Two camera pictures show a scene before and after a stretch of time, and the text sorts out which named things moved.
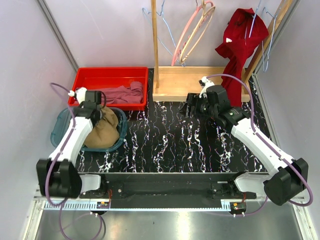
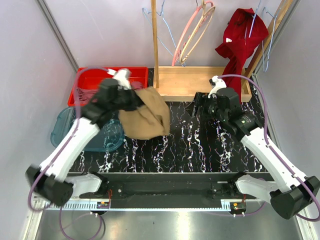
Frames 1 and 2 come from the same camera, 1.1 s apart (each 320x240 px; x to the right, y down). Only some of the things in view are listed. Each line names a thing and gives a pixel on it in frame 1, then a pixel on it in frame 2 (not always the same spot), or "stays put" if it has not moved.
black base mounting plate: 169,190 stays put
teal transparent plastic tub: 62,119 stays put
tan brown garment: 104,132 → 150,121
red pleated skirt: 245,30 stays put
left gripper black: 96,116 → 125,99
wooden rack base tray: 173,83 stays put
